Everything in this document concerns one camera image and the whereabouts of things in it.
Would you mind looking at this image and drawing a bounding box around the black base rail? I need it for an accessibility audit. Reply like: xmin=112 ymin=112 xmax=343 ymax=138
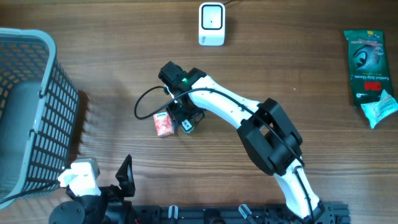
xmin=124 ymin=203 xmax=351 ymax=224

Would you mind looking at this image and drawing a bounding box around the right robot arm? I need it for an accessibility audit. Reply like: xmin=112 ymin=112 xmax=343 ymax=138
xmin=159 ymin=62 xmax=325 ymax=223

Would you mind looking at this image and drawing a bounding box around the green 3M gloves bag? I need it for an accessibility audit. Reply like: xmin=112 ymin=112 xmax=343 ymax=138
xmin=344 ymin=30 xmax=394 ymax=107

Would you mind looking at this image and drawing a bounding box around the orange tissue pack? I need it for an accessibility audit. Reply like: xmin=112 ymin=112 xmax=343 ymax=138
xmin=153 ymin=112 xmax=174 ymax=137

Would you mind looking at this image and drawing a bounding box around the grey plastic mesh basket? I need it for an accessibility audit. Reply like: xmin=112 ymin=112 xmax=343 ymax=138
xmin=1 ymin=28 xmax=80 ymax=208

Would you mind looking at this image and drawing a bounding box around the left camera cable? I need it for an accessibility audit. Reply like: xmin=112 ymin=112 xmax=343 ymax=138
xmin=0 ymin=180 xmax=60 ymax=206

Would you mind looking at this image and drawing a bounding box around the green white medicine box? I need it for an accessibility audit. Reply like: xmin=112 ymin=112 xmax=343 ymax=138
xmin=180 ymin=119 xmax=195 ymax=134

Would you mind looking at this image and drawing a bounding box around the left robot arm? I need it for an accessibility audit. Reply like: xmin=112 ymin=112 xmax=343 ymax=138
xmin=49 ymin=155 xmax=141 ymax=224

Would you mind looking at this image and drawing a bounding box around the white barcode scanner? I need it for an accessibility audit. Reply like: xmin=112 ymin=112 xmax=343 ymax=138
xmin=198 ymin=2 xmax=226 ymax=46

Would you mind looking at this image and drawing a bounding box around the camera cable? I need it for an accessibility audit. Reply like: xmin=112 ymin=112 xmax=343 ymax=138
xmin=0 ymin=180 xmax=60 ymax=206
xmin=134 ymin=85 xmax=315 ymax=223

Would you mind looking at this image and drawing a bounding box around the teal wet wipe pack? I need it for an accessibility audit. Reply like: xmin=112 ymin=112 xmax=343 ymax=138
xmin=361 ymin=90 xmax=397 ymax=129

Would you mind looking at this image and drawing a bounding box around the right camera cable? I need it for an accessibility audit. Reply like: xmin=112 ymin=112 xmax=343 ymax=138
xmin=134 ymin=85 xmax=315 ymax=223

